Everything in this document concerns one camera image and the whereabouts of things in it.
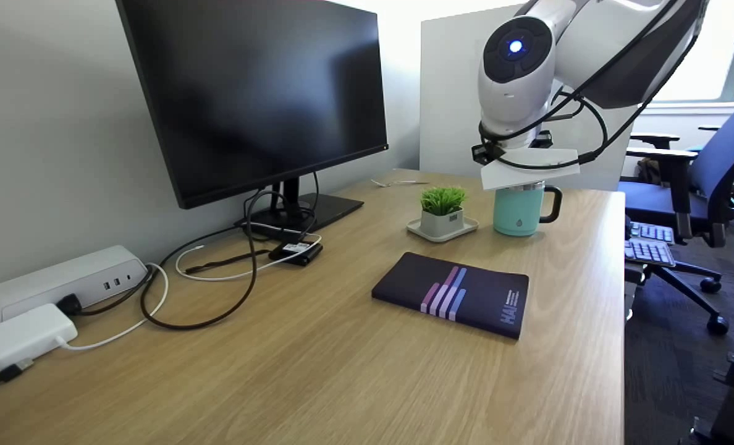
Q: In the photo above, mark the dark notebook with coloured stripes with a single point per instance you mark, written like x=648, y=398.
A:
x=456, y=292

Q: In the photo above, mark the black computer monitor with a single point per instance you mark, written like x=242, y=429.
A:
x=251, y=90

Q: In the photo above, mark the white power strip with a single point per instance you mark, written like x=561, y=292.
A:
x=60, y=281

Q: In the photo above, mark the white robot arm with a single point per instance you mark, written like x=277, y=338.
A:
x=530, y=57

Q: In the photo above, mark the blue office chair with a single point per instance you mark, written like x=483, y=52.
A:
x=726, y=163

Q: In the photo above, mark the white power adapter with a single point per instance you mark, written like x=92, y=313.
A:
x=22, y=338

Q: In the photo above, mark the black adapter dongle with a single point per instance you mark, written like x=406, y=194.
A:
x=300, y=252

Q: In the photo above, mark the small green plant white pot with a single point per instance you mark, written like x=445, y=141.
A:
x=442, y=216

